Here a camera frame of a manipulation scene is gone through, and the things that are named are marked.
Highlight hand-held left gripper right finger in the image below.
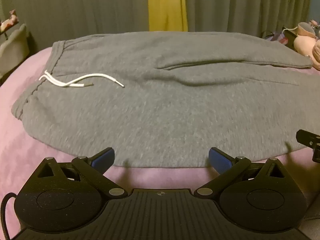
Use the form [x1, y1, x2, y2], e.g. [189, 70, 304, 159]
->
[194, 147, 286, 198]

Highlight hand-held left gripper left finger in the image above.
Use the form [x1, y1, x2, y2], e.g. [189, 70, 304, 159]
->
[36, 147, 127, 198]

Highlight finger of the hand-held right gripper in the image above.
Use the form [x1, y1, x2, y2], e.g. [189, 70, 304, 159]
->
[296, 129, 320, 162]

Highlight grey sweatpants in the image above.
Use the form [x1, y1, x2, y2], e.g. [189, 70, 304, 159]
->
[11, 31, 313, 169]

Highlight pink blanket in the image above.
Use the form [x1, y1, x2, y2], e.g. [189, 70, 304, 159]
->
[0, 46, 320, 240]

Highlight pink plush toy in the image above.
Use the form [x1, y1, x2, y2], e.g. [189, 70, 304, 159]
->
[293, 22, 320, 70]

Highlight yellow curtain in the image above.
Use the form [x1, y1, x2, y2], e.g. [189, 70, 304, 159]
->
[147, 0, 188, 32]

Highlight pink flower decoration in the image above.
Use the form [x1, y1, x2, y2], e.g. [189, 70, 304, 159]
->
[0, 9, 19, 32]

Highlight white drawstring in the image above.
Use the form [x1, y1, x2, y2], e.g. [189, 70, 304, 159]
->
[39, 70, 125, 88]

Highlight black braided cable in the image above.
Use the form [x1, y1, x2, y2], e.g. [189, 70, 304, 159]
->
[0, 192, 18, 240]

